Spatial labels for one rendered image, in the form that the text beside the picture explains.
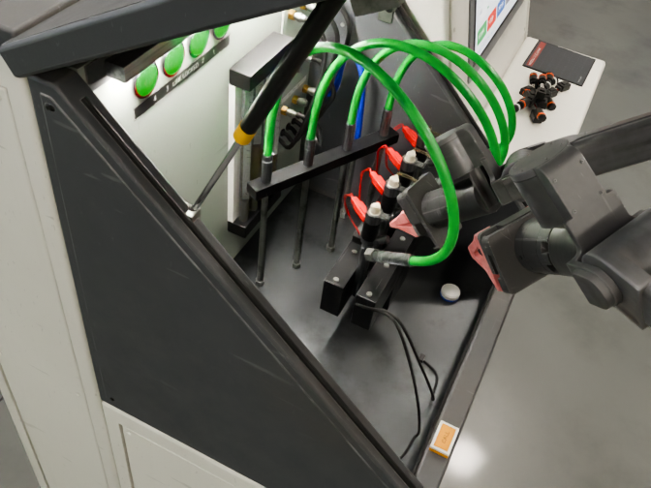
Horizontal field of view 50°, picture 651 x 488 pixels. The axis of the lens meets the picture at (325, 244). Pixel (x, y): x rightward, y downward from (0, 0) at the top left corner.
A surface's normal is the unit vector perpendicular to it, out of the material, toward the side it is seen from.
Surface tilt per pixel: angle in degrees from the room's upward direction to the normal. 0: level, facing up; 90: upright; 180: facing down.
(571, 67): 0
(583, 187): 47
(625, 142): 68
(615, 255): 29
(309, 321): 0
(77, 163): 90
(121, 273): 90
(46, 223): 90
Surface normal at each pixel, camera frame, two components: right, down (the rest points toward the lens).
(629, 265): -0.37, -0.60
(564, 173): 0.11, 0.06
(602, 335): 0.11, -0.70
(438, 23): -0.44, 0.61
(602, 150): -0.29, 0.31
